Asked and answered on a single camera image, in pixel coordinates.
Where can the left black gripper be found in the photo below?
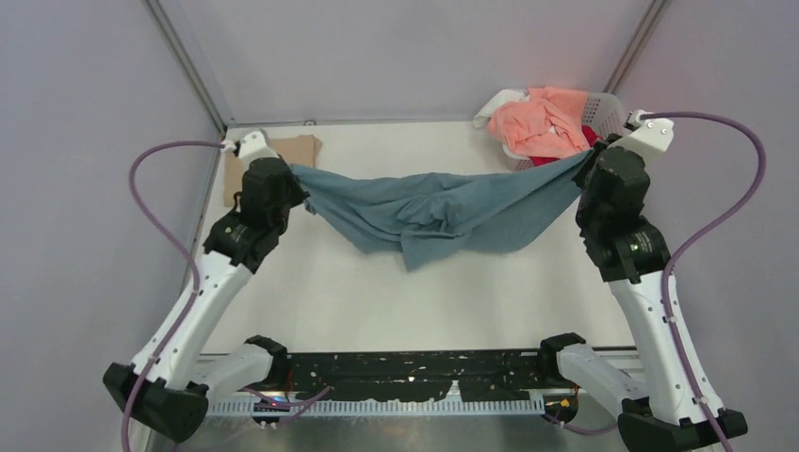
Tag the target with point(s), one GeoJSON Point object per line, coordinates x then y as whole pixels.
{"type": "Point", "coordinates": [299, 194]}

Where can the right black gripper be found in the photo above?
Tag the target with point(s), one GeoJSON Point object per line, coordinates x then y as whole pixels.
{"type": "Point", "coordinates": [580, 175]}

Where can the blue-grey polo t-shirt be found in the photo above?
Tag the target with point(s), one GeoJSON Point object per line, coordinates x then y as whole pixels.
{"type": "Point", "coordinates": [428, 217]}

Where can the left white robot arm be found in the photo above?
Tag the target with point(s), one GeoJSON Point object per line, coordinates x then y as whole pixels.
{"type": "Point", "coordinates": [165, 387]}

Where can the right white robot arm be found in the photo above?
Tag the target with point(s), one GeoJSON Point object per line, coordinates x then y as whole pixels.
{"type": "Point", "coordinates": [675, 408]}

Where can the folded tan t-shirt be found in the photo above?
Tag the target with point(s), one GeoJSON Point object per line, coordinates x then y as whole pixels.
{"type": "Point", "coordinates": [301, 150]}

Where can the red t-shirt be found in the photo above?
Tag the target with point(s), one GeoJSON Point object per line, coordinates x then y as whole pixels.
{"type": "Point", "coordinates": [589, 135]}

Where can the white plastic laundry basket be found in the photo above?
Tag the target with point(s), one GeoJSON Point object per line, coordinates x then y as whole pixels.
{"type": "Point", "coordinates": [603, 112]}

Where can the salmon pink t-shirt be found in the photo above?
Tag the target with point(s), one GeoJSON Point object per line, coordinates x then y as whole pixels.
{"type": "Point", "coordinates": [548, 123]}

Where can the white t-shirt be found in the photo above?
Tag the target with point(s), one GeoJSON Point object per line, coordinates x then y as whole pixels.
{"type": "Point", "coordinates": [485, 114]}

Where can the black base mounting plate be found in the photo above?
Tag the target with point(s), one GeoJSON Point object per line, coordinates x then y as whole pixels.
{"type": "Point", "coordinates": [414, 376]}

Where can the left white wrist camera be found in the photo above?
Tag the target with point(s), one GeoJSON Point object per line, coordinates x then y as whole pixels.
{"type": "Point", "coordinates": [252, 146]}

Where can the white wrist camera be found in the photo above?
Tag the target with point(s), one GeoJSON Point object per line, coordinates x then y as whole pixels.
{"type": "Point", "coordinates": [252, 146]}
{"type": "Point", "coordinates": [648, 138]}

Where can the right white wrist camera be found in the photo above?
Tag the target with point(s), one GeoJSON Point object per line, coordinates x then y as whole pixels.
{"type": "Point", "coordinates": [648, 138]}

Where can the aluminium front rail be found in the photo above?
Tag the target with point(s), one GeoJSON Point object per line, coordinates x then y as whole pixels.
{"type": "Point", "coordinates": [565, 404]}

